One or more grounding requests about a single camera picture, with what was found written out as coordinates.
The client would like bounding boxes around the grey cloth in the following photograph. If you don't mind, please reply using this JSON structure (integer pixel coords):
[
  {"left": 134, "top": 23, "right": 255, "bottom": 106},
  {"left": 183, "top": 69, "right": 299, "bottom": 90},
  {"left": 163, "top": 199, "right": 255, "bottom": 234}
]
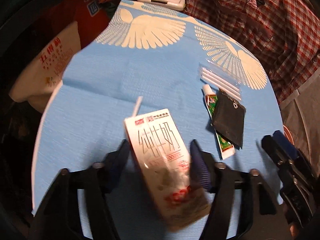
[{"left": 280, "top": 67, "right": 320, "bottom": 175}]

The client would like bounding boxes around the white milk carton with straw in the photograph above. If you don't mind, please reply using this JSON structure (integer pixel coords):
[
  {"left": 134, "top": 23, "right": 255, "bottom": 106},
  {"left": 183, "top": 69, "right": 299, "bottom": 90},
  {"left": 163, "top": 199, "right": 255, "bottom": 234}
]
[{"left": 124, "top": 96, "right": 213, "bottom": 230}]

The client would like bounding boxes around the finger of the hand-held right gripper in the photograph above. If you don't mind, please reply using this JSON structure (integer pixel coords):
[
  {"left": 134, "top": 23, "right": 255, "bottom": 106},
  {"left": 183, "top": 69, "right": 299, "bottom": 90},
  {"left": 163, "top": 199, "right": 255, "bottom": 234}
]
[
  {"left": 272, "top": 130, "right": 302, "bottom": 162},
  {"left": 261, "top": 134, "right": 284, "bottom": 167}
]

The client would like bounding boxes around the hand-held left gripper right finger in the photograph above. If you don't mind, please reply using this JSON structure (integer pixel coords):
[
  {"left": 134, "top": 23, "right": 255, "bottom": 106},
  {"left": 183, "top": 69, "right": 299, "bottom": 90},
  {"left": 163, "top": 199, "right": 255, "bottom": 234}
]
[{"left": 189, "top": 140, "right": 287, "bottom": 240}]

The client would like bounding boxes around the clear packet of white straws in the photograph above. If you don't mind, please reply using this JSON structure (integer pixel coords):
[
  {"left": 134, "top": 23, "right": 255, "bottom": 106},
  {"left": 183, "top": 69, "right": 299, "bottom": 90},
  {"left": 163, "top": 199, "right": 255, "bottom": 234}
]
[{"left": 197, "top": 59, "right": 242, "bottom": 100}]

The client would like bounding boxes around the white wet wipes box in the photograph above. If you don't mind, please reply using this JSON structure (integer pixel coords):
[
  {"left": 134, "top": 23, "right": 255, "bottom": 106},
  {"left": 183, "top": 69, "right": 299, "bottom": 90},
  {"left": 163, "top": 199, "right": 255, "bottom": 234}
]
[{"left": 137, "top": 0, "right": 186, "bottom": 11}]

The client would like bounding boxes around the blue printed tablecloth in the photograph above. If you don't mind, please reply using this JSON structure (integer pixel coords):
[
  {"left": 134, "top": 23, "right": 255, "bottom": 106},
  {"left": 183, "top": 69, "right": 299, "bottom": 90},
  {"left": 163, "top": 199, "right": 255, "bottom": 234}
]
[{"left": 31, "top": 0, "right": 288, "bottom": 240}]

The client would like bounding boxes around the black pouch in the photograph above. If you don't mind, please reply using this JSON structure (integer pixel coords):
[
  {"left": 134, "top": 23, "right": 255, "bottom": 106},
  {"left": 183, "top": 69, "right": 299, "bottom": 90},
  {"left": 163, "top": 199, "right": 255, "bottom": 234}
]
[{"left": 210, "top": 89, "right": 247, "bottom": 148}]

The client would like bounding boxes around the pink round stool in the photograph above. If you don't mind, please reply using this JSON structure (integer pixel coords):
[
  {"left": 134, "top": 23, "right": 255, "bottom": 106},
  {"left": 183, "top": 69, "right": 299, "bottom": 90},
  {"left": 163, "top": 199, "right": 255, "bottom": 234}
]
[{"left": 284, "top": 126, "right": 296, "bottom": 146}]

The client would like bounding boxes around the red plaid shirt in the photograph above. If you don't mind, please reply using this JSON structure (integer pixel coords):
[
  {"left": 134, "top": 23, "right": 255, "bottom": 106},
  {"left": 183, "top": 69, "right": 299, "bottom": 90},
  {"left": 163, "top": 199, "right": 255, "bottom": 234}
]
[{"left": 152, "top": 0, "right": 320, "bottom": 103}]

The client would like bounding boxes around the white plastic bag red print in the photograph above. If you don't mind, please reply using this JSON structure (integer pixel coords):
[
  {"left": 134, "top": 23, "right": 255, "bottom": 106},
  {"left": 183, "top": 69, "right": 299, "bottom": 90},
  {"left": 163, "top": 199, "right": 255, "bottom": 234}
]
[{"left": 9, "top": 21, "right": 80, "bottom": 113}]

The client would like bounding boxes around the small green toothpaste tube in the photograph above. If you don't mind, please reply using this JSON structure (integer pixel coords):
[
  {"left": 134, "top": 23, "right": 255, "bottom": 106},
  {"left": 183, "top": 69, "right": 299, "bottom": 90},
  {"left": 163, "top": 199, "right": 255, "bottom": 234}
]
[{"left": 202, "top": 84, "right": 236, "bottom": 160}]

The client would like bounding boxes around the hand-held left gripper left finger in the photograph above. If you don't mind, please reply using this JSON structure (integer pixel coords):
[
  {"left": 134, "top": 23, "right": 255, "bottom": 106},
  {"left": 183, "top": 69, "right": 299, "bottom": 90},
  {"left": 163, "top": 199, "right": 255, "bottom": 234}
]
[{"left": 27, "top": 139, "right": 130, "bottom": 240}]

